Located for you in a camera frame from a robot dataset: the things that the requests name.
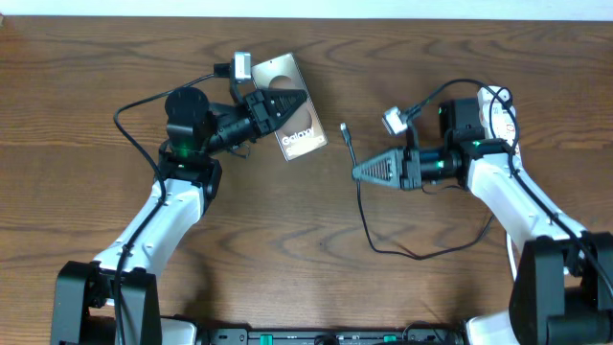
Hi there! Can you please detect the black USB charger cable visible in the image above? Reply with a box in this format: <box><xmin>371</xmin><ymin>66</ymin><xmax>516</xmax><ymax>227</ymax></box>
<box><xmin>339</xmin><ymin>87</ymin><xmax>516</xmax><ymax>262</ymax></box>

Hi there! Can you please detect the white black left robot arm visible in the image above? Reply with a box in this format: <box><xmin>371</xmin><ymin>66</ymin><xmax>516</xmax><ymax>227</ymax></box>
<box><xmin>51</xmin><ymin>86</ymin><xmax>307</xmax><ymax>344</ymax></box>

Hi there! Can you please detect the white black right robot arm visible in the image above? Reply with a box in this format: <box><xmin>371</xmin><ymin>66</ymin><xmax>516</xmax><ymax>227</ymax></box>
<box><xmin>352</xmin><ymin>94</ymin><xmax>612</xmax><ymax>344</ymax></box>

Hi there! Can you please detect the white power strip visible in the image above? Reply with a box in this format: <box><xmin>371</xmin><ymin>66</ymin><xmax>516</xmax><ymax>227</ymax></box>
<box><xmin>477</xmin><ymin>85</ymin><xmax>522</xmax><ymax>162</ymax></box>

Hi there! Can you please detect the white power strip cord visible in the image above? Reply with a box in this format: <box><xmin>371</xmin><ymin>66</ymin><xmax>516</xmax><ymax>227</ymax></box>
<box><xmin>505</xmin><ymin>232</ymin><xmax>521</xmax><ymax>282</ymax></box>

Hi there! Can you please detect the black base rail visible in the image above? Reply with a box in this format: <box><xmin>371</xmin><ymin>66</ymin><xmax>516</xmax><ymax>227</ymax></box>
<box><xmin>162</xmin><ymin>327</ymin><xmax>465</xmax><ymax>345</ymax></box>

